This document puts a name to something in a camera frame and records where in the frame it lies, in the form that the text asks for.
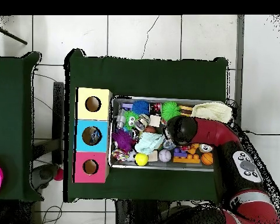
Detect purple spiky ball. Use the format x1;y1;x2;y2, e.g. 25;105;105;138
111;128;136;152

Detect dark grey rounded object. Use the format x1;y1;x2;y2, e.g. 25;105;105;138
31;163;59;190

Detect cream knitted cloth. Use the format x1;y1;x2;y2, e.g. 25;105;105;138
190;101;233;124

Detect small orange basketball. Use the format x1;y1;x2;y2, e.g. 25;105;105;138
201;152;214;166

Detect tall black object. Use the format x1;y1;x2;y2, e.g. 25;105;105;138
52;81;65;164

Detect black rod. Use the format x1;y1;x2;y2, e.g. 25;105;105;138
0;24;28;46

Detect mint green knitted cloth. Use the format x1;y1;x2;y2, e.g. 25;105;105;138
134;132;166;155

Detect small red ball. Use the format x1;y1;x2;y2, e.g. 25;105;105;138
53;167;64;181

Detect silver mesh bin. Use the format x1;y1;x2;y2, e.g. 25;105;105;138
108;95;226;172

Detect orange toy brick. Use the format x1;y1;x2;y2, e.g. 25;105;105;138
172;152;201;164

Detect white baseball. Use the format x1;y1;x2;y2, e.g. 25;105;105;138
158;149;173;163

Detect yellow ball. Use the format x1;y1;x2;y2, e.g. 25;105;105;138
134;152;149;167

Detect clear plastic bottle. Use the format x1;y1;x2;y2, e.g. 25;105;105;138
88;127;101;144
163;138;177;151

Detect green spiky toy with eyes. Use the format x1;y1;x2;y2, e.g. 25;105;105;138
123;110;139;130
160;101;181;122

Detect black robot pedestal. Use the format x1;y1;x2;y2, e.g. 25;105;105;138
115;199;171;224

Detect blue spiky ball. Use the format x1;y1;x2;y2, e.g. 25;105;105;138
132;100;151;116

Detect wooden three-hole box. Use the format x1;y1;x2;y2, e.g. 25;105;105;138
72;87;113;184

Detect dark green tablecloth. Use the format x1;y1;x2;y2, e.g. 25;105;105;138
0;51;44;202
63;48;229;203

